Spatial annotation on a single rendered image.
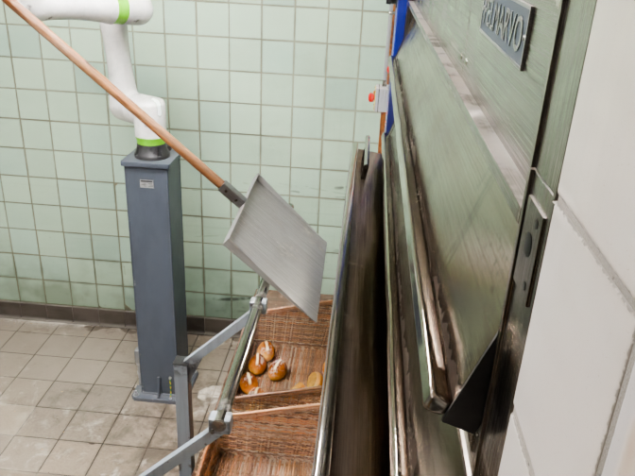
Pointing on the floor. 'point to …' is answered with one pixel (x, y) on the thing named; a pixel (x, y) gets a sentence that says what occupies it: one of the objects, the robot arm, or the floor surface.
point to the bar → (224, 420)
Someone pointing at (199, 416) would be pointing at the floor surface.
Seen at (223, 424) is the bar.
